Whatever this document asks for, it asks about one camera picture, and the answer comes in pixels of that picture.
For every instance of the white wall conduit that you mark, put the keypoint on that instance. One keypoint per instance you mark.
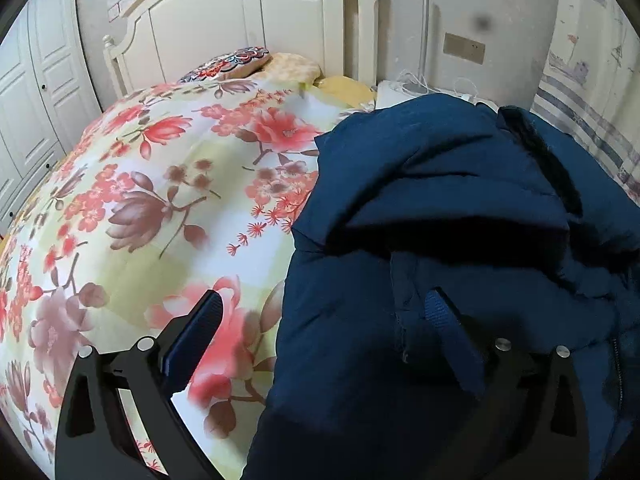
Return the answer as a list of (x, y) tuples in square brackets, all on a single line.
[(426, 30)]

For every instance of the white wardrobe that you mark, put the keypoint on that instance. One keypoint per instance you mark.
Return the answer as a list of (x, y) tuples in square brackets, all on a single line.
[(45, 85)]

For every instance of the white wooden headboard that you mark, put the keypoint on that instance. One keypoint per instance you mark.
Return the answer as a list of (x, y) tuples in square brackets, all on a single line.
[(200, 25)]

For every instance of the patterned decorative pillow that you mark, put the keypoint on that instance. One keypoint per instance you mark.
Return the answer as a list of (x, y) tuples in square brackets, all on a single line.
[(230, 60)]

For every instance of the wall switch plate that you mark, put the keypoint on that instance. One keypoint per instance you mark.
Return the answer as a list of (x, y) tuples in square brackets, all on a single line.
[(465, 48)]

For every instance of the dark blue padded jacket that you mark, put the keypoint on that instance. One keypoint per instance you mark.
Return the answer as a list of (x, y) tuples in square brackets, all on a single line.
[(400, 185)]

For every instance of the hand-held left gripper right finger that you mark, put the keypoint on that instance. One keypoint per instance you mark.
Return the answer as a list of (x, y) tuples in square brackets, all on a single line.
[(441, 306)]

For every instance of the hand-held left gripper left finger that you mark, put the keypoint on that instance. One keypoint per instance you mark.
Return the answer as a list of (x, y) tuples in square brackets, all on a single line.
[(192, 340)]

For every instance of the orange patterned pillow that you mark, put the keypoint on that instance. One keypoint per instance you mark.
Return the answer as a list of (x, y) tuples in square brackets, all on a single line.
[(292, 67)]

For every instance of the striped printed curtain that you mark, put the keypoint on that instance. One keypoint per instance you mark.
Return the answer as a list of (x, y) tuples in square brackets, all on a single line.
[(590, 60)]

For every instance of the floral bed quilt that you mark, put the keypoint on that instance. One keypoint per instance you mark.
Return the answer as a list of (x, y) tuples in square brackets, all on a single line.
[(150, 160)]

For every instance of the yellow pillow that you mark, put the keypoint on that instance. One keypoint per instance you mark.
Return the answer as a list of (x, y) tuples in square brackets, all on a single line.
[(347, 91)]

